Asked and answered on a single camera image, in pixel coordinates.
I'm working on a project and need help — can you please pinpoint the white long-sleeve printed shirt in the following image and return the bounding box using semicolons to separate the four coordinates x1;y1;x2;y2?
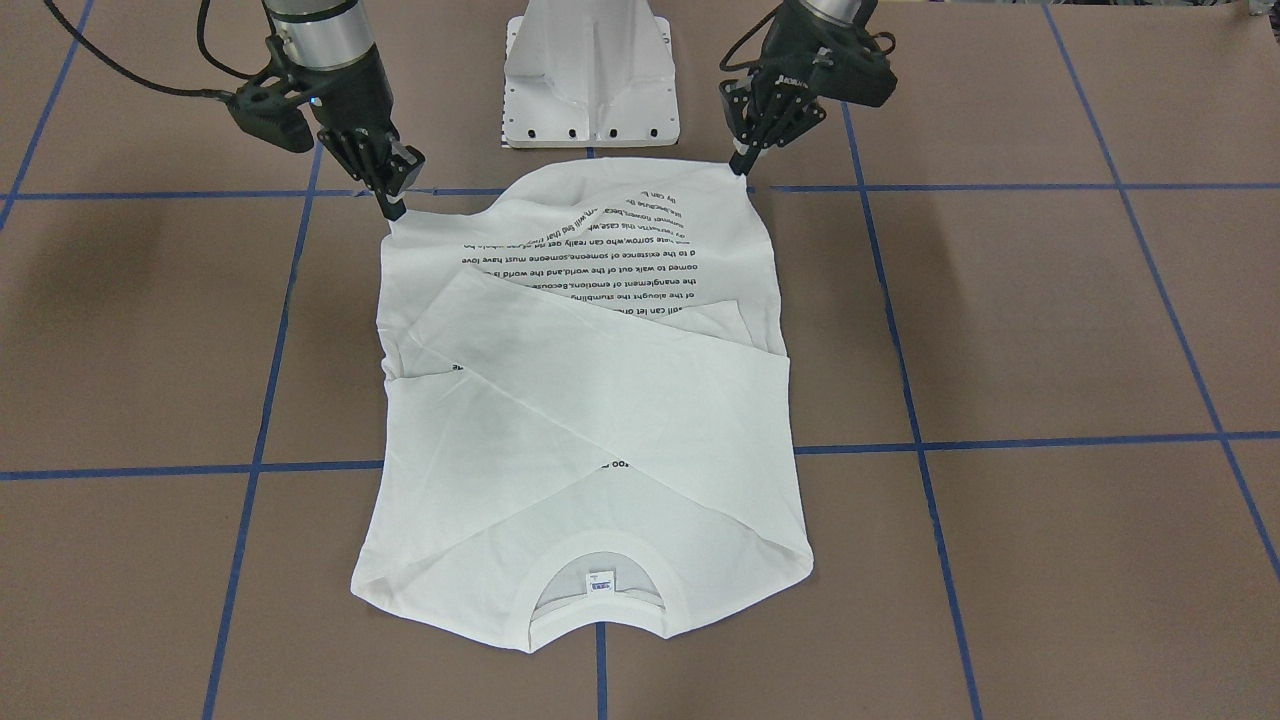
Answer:
349;158;814;653

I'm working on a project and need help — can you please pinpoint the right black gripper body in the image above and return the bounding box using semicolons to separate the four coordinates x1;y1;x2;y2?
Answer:
228;40;425;222

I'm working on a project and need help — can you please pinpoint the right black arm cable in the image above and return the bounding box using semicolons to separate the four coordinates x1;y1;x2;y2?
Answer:
40;0;282;101

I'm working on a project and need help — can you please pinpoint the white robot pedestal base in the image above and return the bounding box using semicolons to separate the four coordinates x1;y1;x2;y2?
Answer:
500;1;681;149

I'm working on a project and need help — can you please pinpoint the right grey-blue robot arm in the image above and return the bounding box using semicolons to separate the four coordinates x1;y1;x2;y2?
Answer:
228;1;425;222

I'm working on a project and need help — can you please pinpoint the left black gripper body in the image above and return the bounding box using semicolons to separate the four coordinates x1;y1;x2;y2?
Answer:
719;5;899;176

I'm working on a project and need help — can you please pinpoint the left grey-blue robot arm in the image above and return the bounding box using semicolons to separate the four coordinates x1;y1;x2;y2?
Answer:
718;1;899;176

